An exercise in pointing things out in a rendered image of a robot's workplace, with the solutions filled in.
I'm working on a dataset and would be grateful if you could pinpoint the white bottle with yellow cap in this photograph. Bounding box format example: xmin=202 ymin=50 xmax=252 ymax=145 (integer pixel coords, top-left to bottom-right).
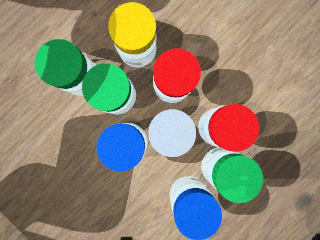
xmin=108 ymin=3 xmax=157 ymax=67

